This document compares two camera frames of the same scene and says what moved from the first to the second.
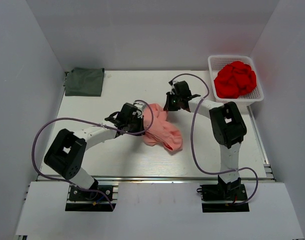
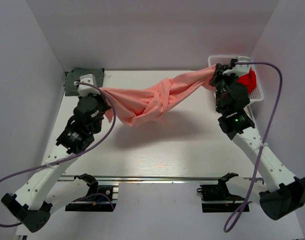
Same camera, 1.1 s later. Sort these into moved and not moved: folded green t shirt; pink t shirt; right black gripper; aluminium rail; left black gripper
Moved: right black gripper; left black gripper; pink t shirt
Not moved: aluminium rail; folded green t shirt
